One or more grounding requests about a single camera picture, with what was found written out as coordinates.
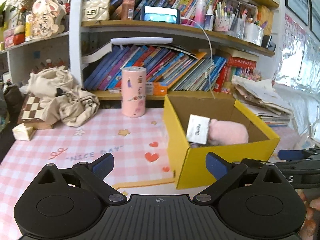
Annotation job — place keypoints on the right hand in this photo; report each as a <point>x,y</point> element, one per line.
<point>310,225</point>

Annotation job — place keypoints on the white pen holder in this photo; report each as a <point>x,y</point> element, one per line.
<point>253,33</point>

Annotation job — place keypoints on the row of colourful books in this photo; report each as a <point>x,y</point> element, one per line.
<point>178,69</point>

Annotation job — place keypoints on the tablet on shelf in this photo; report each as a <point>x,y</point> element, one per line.
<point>160,14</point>

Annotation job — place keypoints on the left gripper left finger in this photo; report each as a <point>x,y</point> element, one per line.
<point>91,177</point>

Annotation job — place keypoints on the white quilted handbag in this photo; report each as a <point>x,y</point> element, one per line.
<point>95,10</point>

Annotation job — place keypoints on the yellow cardboard box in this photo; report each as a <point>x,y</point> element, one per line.
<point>189,164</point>

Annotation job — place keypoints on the small orange white box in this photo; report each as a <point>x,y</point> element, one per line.
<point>156,88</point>

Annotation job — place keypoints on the pink plush pig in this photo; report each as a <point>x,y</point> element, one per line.
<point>223,133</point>

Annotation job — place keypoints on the checkered chess board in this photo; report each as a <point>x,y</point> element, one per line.
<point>31,112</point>

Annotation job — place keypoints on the brown pump bottle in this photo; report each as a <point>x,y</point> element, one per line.
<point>127,11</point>

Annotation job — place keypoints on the pink checkered table mat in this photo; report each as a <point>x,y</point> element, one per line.
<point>139,146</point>

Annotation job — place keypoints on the wooden bookshelf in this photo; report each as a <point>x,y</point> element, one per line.
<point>19,60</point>

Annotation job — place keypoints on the white orange usmile box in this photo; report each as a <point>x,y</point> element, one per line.
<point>197,130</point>

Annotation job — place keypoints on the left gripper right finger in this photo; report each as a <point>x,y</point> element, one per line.
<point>226,175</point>

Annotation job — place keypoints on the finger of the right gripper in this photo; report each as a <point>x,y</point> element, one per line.
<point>290,154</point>

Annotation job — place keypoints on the white flat lamp bar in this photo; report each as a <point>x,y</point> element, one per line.
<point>141,40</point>

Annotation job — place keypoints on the pink cylinder canister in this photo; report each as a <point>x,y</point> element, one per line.
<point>133,91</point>

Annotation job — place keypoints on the stack of papers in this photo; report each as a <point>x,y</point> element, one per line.
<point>263,100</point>

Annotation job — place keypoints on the beige crumpled cloth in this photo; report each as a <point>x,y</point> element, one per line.
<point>62,98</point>

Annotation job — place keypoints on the rabbit figure decoration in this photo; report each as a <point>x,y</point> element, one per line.
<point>47,17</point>

